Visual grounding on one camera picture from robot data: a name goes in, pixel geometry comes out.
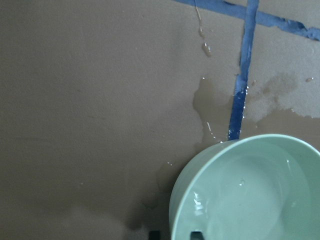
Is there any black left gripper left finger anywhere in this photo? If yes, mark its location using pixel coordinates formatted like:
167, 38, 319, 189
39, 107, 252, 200
148, 230, 161, 240

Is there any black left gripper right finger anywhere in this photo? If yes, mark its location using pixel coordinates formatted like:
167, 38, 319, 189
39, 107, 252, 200
190, 231, 204, 240

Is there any mint green bowl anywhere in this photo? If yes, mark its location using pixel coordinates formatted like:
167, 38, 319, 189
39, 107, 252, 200
169, 134, 320, 240

